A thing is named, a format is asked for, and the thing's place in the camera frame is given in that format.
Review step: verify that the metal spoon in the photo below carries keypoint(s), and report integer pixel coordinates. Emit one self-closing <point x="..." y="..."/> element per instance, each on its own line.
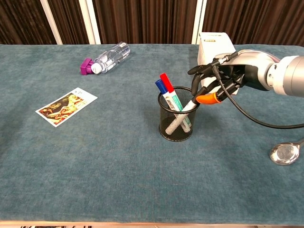
<point x="283" y="153"/>

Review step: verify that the black cap whiteboard marker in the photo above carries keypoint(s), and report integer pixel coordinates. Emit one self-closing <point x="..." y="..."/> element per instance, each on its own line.
<point x="190" y="105"/>

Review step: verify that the dark brown curtain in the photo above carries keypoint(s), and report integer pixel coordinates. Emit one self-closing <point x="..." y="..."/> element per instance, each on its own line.
<point x="147" y="21"/>

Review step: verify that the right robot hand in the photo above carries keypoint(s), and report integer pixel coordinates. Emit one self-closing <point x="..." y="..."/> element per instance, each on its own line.
<point x="249" y="61"/>

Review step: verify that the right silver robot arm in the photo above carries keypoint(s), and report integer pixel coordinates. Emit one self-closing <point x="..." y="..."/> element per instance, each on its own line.
<point x="288" y="76"/>

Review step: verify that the red cap whiteboard marker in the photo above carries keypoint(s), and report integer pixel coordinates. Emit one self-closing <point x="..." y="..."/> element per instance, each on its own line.
<point x="166" y="83"/>

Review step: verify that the purple plastic block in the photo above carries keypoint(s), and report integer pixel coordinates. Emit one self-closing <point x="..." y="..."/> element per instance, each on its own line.
<point x="85" y="67"/>

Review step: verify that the white carton box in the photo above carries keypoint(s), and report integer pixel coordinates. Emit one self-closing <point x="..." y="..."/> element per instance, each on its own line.
<point x="213" y="47"/>

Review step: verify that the clear plastic water bottle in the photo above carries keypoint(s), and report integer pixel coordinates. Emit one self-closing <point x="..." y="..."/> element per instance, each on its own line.
<point x="111" y="57"/>

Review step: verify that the blue cap whiteboard marker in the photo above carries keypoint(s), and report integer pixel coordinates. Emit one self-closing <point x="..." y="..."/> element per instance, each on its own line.
<point x="160" y="86"/>

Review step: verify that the white frame post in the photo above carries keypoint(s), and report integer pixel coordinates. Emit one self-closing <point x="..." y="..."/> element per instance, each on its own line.
<point x="90" y="21"/>
<point x="199" y="16"/>
<point x="51" y="21"/>

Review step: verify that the printed picture card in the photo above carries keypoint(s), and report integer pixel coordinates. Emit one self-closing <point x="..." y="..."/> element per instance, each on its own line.
<point x="64" y="108"/>

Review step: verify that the black mesh pen cup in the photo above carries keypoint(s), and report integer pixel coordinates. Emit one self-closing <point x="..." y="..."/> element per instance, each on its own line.
<point x="177" y="135"/>

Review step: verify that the teal velvet table cloth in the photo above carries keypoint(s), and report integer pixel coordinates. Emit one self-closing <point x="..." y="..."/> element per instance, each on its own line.
<point x="118" y="166"/>

